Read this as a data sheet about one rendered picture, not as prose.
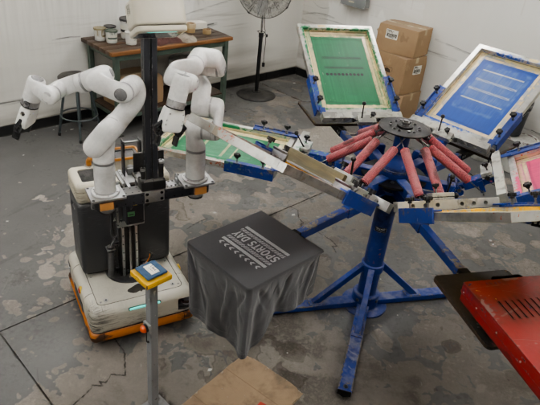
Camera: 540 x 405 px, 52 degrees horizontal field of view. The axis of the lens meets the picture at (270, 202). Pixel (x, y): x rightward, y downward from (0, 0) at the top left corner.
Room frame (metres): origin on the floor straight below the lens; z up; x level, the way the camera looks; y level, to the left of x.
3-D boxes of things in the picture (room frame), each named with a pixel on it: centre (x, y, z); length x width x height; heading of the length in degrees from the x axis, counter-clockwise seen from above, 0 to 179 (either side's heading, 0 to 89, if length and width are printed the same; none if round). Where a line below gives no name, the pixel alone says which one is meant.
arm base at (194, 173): (2.44, 0.39, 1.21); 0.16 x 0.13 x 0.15; 31
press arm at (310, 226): (2.54, -0.29, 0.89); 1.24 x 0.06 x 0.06; 137
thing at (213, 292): (2.01, 0.20, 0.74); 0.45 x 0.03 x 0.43; 47
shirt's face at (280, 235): (2.18, 0.04, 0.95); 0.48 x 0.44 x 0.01; 137
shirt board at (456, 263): (2.36, -0.91, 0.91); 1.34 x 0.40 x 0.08; 17
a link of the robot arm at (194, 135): (2.43, 0.37, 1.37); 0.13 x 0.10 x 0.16; 86
